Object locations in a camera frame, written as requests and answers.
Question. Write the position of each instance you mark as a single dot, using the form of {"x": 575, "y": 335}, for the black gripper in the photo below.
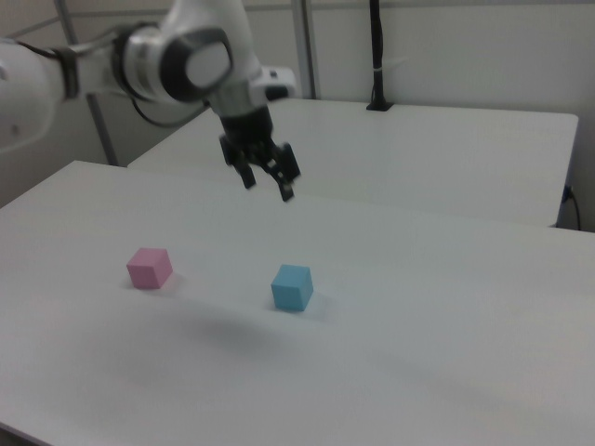
{"x": 246, "y": 132}

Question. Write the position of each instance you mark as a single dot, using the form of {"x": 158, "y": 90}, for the blue cube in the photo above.
{"x": 290, "y": 288}

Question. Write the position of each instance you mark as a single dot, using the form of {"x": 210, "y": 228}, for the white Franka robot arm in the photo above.
{"x": 139, "y": 60}

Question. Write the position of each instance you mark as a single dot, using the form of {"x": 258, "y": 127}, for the pink cube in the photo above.
{"x": 149, "y": 269}

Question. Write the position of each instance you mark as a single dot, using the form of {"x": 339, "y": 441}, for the grey aluminium frame post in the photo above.
{"x": 308, "y": 46}
{"x": 102, "y": 130}

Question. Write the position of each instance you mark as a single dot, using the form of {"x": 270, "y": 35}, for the black camera pole with base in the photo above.
{"x": 377, "y": 56}

